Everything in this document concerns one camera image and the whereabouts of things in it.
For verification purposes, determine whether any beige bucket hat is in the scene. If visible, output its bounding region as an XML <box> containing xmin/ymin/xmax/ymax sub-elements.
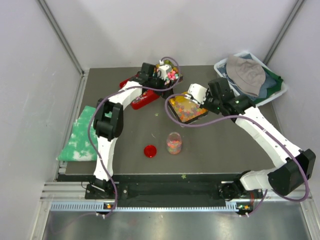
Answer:
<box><xmin>226</xmin><ymin>55</ymin><xmax>266</xmax><ymax>97</ymax></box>

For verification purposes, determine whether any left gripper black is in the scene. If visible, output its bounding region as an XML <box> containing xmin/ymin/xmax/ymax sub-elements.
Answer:
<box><xmin>148</xmin><ymin>72</ymin><xmax>175</xmax><ymax>100</ymax></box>

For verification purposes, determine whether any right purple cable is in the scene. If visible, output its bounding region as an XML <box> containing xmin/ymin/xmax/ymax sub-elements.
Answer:
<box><xmin>164</xmin><ymin>93</ymin><xmax>311</xmax><ymax>218</ymax></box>

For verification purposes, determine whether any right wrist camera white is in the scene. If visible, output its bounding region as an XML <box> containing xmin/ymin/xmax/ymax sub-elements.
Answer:
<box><xmin>186</xmin><ymin>83</ymin><xmax>208</xmax><ymax>106</ymax></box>

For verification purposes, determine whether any tin with colourful cube candies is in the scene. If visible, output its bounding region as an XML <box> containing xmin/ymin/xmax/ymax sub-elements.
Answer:
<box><xmin>155</xmin><ymin>57</ymin><xmax>183</xmax><ymax>83</ymax></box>

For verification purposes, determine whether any clear plastic jar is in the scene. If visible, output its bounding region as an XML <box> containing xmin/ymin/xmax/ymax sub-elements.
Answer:
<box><xmin>166</xmin><ymin>132</ymin><xmax>182</xmax><ymax>155</ymax></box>

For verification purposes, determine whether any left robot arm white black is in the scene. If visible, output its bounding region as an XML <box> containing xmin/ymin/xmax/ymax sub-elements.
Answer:
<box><xmin>88</xmin><ymin>60</ymin><xmax>181</xmax><ymax>199</ymax></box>

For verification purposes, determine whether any red tin with lollipops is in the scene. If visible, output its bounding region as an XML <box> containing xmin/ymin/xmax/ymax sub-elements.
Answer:
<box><xmin>115</xmin><ymin>75</ymin><xmax>160</xmax><ymax>110</ymax></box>

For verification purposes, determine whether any blue-grey garment in basket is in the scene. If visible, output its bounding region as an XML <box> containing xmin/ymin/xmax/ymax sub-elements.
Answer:
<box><xmin>237</xmin><ymin>73</ymin><xmax>277</xmax><ymax>101</ymax></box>

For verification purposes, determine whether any white plastic basket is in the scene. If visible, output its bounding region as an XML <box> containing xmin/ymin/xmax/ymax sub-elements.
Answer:
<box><xmin>213</xmin><ymin>51</ymin><xmax>288</xmax><ymax>107</ymax></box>

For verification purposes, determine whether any golden tin with star candies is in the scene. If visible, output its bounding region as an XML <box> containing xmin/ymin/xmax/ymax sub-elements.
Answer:
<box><xmin>168</xmin><ymin>96</ymin><xmax>209</xmax><ymax>124</ymax></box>

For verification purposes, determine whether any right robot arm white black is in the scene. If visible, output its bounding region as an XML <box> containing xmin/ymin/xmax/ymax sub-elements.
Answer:
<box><xmin>201</xmin><ymin>77</ymin><xmax>316</xmax><ymax>198</ymax></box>

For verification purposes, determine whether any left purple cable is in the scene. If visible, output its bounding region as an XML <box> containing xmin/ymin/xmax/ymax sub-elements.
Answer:
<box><xmin>87</xmin><ymin>56</ymin><xmax>181</xmax><ymax>218</ymax></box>

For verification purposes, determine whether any red jar lid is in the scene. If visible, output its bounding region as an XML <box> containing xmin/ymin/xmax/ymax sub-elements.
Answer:
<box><xmin>143</xmin><ymin>144</ymin><xmax>157</xmax><ymax>158</ymax></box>

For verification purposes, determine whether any purple cable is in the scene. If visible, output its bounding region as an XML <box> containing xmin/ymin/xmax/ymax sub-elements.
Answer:
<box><xmin>164</xmin><ymin>93</ymin><xmax>311</xmax><ymax>218</ymax></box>
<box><xmin>87</xmin><ymin>56</ymin><xmax>181</xmax><ymax>218</ymax></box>

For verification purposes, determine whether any green white cloth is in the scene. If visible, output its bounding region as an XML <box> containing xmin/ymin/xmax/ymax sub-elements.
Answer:
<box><xmin>56</xmin><ymin>106</ymin><xmax>97</xmax><ymax>162</ymax></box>

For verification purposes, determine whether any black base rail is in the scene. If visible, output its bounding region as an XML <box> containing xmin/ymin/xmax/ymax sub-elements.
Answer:
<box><xmin>85</xmin><ymin>173</ymin><xmax>263</xmax><ymax>208</ymax></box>

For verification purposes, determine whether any green garment in basket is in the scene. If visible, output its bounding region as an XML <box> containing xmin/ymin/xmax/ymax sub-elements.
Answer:
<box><xmin>248</xmin><ymin>67</ymin><xmax>284</xmax><ymax>105</ymax></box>

